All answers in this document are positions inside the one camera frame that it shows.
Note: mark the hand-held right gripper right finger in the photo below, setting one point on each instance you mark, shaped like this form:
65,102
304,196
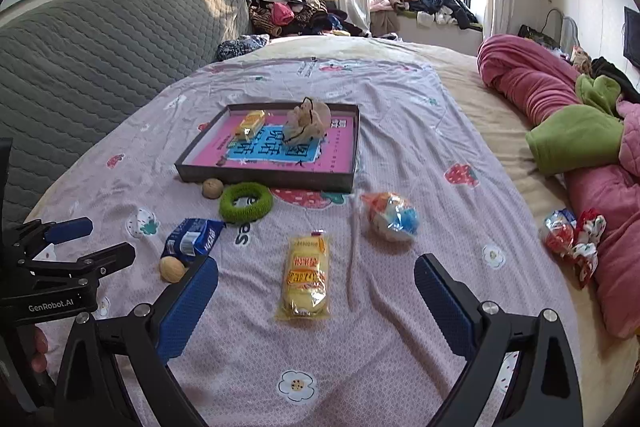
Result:
445,307

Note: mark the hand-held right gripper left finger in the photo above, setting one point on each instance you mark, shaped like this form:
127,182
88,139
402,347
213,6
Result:
190,302

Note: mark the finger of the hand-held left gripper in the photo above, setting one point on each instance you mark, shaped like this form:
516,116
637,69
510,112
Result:
70,229
107,257

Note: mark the walnut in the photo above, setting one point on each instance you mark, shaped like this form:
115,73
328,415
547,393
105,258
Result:
212,188
171,269

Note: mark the blue snack packet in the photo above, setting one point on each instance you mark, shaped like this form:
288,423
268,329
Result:
192,239

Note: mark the blue and orange jelly cup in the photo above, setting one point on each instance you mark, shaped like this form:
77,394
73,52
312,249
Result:
390,217

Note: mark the long yellow cake packet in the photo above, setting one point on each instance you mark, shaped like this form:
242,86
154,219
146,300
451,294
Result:
304,279

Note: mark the pink and blue printed tray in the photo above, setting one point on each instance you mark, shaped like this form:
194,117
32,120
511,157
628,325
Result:
215,152

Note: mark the person's left hand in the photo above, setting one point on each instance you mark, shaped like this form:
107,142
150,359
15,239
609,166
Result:
38,352

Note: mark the red floral candy packet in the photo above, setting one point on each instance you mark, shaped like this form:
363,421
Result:
587,247

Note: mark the grey quilted headboard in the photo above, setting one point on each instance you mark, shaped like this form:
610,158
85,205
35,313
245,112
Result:
100,57

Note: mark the strawberry printed bed sheet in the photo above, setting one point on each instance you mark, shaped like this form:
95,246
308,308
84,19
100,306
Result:
400,132

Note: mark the small yellow cake packet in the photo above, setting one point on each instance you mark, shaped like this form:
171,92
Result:
251,123

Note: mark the beige bed sheet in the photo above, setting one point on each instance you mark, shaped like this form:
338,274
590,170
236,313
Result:
480,107

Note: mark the green blanket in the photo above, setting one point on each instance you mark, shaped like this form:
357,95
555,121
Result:
575,137

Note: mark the beige mesh hair scrunchie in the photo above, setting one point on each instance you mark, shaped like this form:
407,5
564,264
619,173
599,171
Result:
307,119

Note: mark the pink quilt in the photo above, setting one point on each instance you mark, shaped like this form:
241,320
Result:
525,77

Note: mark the blue patterned cloth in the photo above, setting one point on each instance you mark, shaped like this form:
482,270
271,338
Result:
240,47

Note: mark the black bag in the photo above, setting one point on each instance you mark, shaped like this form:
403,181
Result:
535,36

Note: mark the black garment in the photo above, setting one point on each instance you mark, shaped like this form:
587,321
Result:
615,74

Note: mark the pile of clothes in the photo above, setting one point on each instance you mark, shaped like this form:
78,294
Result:
295,12

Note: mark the black television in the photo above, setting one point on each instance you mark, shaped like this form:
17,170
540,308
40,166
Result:
632,37

